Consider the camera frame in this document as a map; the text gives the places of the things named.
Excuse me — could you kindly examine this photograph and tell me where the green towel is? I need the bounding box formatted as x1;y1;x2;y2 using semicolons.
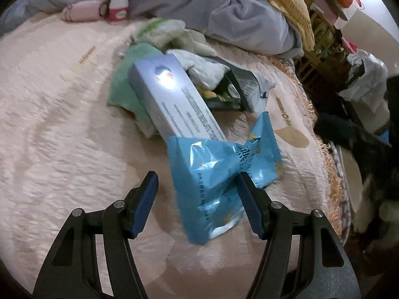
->
108;43;162;138

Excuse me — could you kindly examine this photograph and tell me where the white bottle red label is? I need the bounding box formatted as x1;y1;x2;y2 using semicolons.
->
107;0;129;24

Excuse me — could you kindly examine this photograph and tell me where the white trash bucket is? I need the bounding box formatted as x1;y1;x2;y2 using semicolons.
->
337;146;363;214

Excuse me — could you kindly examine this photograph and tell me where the white blue medicine box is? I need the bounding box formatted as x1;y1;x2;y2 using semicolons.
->
128;54;226;141

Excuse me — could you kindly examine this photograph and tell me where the wooden baby crib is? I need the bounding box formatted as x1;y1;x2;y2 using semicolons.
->
294;0;348;84

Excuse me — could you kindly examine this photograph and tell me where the pink bottle lying down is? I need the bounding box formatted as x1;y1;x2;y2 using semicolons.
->
61;0;109;22

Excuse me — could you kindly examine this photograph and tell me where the white green wipes packet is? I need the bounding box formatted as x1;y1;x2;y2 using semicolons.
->
132;18;186;49

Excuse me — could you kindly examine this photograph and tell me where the blue snack wrapper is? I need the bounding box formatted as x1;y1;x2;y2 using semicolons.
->
167;112;281;245

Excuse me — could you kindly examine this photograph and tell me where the grey-blue blanket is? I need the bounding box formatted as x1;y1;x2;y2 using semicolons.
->
1;0;304;58

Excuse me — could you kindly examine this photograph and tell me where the green cracker packet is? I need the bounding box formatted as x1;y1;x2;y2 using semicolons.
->
201;57;276;113

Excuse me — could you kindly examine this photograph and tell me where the white plastic bag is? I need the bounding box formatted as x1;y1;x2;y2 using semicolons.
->
338;49;388;113

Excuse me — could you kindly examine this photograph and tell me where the white wrapper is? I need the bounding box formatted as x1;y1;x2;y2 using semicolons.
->
166;30;230;91

